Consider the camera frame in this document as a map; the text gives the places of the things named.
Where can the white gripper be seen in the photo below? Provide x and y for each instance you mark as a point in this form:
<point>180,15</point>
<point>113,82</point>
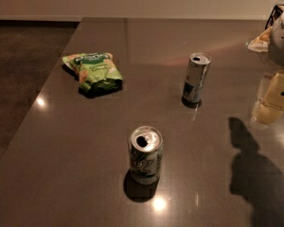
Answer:
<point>283,42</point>

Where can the green white 7up can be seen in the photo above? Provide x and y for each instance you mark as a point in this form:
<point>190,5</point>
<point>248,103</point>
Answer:
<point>145,153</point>

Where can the green chip bag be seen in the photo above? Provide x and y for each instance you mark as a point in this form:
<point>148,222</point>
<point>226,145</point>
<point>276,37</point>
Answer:
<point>96,71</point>

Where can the silver blue redbull can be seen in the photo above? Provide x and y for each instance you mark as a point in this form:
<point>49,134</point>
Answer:
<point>198,67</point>

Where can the black object at table edge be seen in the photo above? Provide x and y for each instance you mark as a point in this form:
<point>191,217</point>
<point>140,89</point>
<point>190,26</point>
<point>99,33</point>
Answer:
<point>277,10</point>

